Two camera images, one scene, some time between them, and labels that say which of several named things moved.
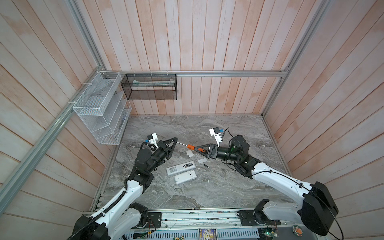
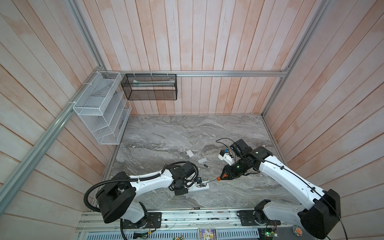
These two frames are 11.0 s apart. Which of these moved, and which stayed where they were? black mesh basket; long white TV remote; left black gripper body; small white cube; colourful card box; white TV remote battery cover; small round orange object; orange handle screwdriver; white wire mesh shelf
Moved: left black gripper body; long white TV remote; orange handle screwdriver
Stayed: white TV remote battery cover; small round orange object; white wire mesh shelf; small white cube; black mesh basket; colourful card box
